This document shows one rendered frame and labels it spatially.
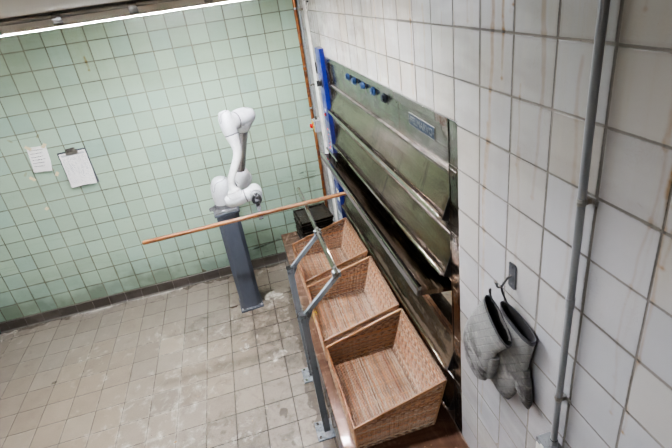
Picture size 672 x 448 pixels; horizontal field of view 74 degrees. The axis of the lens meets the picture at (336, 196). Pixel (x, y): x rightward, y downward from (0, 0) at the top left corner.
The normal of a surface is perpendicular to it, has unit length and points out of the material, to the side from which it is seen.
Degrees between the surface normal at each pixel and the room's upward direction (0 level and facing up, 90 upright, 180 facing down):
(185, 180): 90
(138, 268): 90
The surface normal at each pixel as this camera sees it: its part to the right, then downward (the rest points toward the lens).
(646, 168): -0.96, 0.22
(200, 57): 0.25, 0.39
